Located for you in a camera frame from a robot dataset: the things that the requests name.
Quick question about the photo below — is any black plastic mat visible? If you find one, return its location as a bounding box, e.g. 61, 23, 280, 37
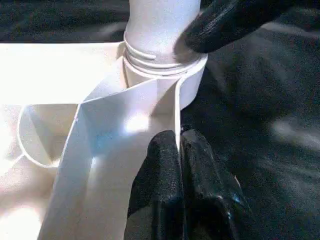
0, 0, 320, 240

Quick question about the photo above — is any white plastic table leg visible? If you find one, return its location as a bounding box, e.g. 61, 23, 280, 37
122, 0, 202, 76

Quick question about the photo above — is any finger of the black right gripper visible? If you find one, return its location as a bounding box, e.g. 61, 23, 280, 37
181, 0, 288, 54

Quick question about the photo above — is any white plastic table top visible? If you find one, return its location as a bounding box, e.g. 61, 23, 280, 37
0, 41, 209, 240

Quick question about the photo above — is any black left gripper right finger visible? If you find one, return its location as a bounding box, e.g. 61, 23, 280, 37
179, 126, 253, 240

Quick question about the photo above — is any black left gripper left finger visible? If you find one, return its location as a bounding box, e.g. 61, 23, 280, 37
123, 129, 186, 240

